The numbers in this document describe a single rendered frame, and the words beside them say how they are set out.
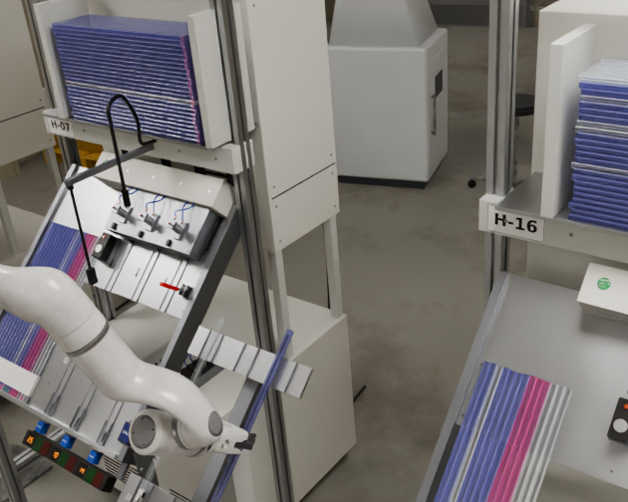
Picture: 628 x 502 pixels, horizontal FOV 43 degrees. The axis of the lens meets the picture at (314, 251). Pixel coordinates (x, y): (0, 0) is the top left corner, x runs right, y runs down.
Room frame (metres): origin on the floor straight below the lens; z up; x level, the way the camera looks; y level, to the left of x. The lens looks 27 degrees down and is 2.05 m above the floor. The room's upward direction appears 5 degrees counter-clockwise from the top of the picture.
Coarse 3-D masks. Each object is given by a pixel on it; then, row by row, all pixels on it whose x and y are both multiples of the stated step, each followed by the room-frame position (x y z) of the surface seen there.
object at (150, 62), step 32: (64, 32) 2.19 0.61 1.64; (96, 32) 2.10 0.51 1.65; (128, 32) 2.02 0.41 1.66; (160, 32) 1.97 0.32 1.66; (64, 64) 2.21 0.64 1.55; (96, 64) 2.12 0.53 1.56; (128, 64) 2.04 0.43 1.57; (160, 64) 1.96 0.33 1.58; (192, 64) 1.91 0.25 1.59; (96, 96) 2.14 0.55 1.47; (128, 96) 2.05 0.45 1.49; (160, 96) 1.97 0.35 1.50; (192, 96) 1.90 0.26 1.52; (128, 128) 2.07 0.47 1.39; (160, 128) 1.98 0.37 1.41; (192, 128) 1.91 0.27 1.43
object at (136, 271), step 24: (96, 192) 2.24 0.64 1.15; (120, 192) 2.19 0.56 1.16; (72, 216) 2.22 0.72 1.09; (96, 216) 2.17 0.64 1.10; (96, 264) 2.04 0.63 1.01; (120, 264) 1.99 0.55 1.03; (144, 264) 1.95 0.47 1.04; (168, 264) 1.91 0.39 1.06; (192, 264) 1.87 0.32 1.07; (120, 288) 1.93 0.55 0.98; (144, 288) 1.89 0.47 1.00; (168, 312) 1.79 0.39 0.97
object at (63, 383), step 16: (64, 352) 1.86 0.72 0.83; (48, 368) 1.85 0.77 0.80; (64, 368) 1.82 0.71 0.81; (48, 384) 1.81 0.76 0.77; (64, 384) 1.78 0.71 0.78; (80, 384) 1.76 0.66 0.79; (32, 400) 1.79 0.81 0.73; (48, 400) 1.77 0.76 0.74; (64, 400) 1.74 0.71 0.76; (80, 400) 1.72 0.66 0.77; (96, 400) 1.70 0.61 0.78; (112, 400) 1.67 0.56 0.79; (64, 416) 1.71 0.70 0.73; (80, 416) 1.68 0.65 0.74; (96, 416) 1.66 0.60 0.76; (112, 416) 1.64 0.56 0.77; (128, 416) 1.62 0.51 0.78; (80, 432) 1.65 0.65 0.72; (96, 432) 1.63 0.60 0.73; (112, 432) 1.60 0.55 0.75; (112, 448) 1.57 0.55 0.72
